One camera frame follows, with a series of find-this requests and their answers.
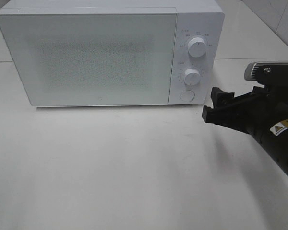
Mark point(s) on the white microwave oven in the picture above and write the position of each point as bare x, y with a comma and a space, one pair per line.
71, 53

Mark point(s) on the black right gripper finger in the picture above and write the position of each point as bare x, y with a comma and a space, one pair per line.
229, 117
224, 99

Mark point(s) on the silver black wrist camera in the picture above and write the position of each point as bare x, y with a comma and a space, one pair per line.
274, 73

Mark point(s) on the white microwave door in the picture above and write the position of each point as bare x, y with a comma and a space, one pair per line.
92, 60

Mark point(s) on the white microwave knob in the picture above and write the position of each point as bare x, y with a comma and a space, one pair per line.
197, 46
191, 77

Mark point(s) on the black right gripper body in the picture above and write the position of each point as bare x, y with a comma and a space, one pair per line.
264, 110

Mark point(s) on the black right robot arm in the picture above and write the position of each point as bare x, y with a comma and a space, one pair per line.
276, 146

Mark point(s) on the round white door button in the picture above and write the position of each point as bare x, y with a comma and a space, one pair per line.
187, 96

